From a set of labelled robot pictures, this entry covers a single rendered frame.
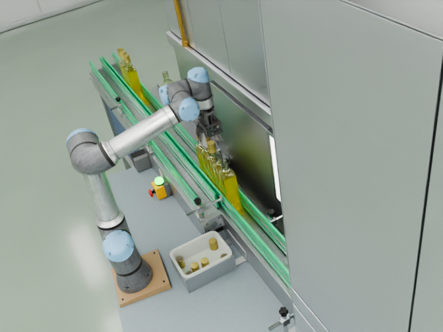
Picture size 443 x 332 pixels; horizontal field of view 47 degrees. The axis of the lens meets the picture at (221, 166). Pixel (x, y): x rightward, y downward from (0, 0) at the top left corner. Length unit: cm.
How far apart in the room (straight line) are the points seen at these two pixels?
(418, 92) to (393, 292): 35
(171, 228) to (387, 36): 188
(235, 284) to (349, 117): 146
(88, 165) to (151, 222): 72
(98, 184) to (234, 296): 68
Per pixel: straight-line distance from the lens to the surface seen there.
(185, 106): 173
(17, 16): 778
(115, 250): 199
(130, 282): 209
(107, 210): 204
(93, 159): 176
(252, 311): 198
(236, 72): 196
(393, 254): 75
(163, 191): 248
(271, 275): 192
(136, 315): 208
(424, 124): 58
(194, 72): 188
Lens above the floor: 236
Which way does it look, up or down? 38 degrees down
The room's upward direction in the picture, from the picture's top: 11 degrees counter-clockwise
